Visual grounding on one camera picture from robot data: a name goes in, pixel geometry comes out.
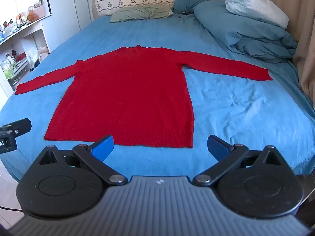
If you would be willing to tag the pink box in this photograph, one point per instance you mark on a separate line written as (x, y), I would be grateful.
(40, 11)

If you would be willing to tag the pale blue blanket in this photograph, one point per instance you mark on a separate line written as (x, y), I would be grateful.
(256, 6)

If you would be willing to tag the red box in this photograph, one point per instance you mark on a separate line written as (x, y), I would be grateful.
(21, 56)

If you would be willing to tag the green pillow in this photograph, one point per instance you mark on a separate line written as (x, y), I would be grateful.
(140, 12)

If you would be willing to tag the red knit sweater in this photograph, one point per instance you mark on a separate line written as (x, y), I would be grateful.
(130, 95)

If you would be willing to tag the light blue sheet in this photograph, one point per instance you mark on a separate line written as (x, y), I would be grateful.
(221, 103)

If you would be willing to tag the white plastic bottle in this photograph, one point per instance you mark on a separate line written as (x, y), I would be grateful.
(9, 60)

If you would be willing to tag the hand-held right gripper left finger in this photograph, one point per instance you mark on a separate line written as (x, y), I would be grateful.
(104, 148)

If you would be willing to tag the teal pillow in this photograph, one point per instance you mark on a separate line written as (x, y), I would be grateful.
(188, 1)

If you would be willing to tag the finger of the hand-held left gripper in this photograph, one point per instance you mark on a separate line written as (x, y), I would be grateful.
(19, 125)

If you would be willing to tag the white and grey wardrobe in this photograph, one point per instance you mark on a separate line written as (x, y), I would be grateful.
(66, 2)

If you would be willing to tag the blue duvet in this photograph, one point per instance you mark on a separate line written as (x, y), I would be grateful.
(246, 32)

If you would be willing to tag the orange glass jar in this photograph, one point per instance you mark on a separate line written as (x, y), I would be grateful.
(32, 16)

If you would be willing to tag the white shelf unit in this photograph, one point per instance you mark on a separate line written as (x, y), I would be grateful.
(22, 44)

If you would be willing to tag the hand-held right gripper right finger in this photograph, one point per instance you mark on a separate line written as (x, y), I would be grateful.
(216, 147)

